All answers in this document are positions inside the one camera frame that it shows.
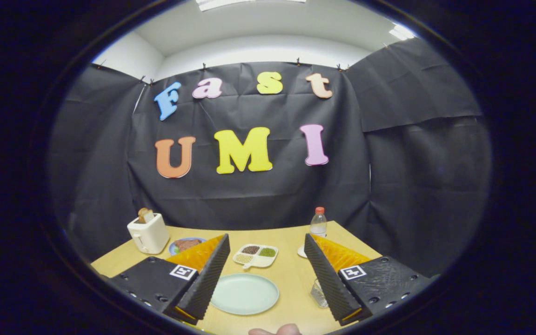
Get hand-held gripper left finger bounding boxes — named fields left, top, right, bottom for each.
left=107, top=234, right=231, bottom=326

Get brown steak with lettuce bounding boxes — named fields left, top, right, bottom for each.
left=174, top=239, right=202, bottom=252

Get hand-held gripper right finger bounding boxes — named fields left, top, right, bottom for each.
left=303, top=234, right=436, bottom=327

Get white divided bean tray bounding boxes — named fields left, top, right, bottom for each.
left=232, top=244, right=279, bottom=270

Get white toaster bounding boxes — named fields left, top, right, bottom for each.
left=127, top=213, right=170, bottom=255

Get metal wire cutlery basket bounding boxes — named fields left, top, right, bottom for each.
left=310, top=278, right=329, bottom=309

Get long ceiling light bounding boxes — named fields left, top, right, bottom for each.
left=196, top=0, right=307, bottom=12

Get small ceiling light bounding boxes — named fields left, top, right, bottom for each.
left=388, top=23, right=416, bottom=41

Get clear bottle with red cap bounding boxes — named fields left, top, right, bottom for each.
left=309, top=207, right=328, bottom=238

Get small blue plate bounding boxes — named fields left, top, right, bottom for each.
left=169, top=237, right=207, bottom=256

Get light green plate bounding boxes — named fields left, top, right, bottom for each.
left=210, top=273, right=280, bottom=316

